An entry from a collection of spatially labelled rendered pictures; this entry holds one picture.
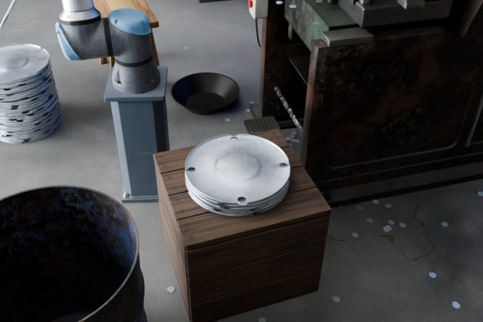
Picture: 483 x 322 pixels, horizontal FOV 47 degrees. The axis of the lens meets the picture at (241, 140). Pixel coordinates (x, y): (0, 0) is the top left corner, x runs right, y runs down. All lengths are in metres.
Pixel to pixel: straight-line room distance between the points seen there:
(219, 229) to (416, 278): 0.71
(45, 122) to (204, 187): 1.05
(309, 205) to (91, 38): 0.78
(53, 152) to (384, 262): 1.31
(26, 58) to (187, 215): 1.14
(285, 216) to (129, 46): 0.67
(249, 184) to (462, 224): 0.88
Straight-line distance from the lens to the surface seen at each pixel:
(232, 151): 1.58
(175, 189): 1.54
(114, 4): 2.63
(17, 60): 2.35
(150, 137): 1.83
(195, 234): 1.42
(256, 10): 2.06
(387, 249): 1.92
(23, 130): 2.36
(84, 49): 1.68
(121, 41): 1.67
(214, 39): 2.99
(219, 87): 2.54
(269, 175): 1.51
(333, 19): 1.76
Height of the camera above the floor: 1.40
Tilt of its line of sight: 38 degrees down
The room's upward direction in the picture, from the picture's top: 1 degrees clockwise
